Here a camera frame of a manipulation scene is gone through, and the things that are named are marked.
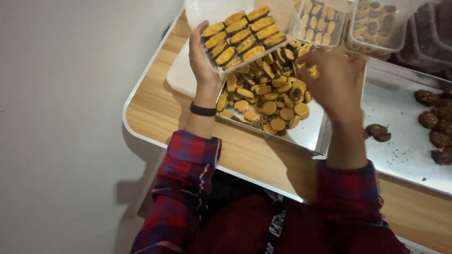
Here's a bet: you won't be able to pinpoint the person's right hand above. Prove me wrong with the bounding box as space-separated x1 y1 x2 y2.
295 45 367 123

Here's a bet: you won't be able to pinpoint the person's left hand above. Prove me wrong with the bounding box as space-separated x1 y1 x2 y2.
188 20 224 104

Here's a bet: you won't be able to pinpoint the clear plastic cookie container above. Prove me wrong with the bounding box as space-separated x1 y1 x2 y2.
184 0 303 75

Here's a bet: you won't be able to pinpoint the clear container of yellow cookies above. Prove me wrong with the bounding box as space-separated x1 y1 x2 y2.
295 0 349 47

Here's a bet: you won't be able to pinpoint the pile of yellow chocolate cookies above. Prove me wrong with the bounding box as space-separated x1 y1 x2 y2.
216 40 318 138

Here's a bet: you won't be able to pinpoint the rows of yellow chocolate-edged cookies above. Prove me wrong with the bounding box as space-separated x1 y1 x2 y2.
201 5 288 70

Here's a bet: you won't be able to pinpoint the clear container of round cookies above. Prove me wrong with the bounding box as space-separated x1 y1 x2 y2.
345 0 414 59

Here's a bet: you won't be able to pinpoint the large metal baking tray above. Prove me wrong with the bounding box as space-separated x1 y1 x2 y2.
360 57 452 197

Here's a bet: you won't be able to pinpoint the stack of dark cookie containers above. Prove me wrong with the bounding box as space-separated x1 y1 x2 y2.
390 0 452 81

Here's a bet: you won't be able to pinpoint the black wristband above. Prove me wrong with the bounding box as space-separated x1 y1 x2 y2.
189 101 218 117

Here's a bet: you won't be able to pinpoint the white plastic lid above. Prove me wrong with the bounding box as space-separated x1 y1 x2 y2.
166 38 226 99

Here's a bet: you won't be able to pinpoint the group of brown chocolate cookies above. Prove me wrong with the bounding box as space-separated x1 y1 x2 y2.
414 89 452 166

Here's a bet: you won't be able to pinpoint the maroon garment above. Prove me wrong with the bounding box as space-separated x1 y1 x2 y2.
189 192 412 254

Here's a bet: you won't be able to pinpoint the dark printed lanyard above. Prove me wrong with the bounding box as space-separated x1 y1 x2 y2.
263 190 287 254

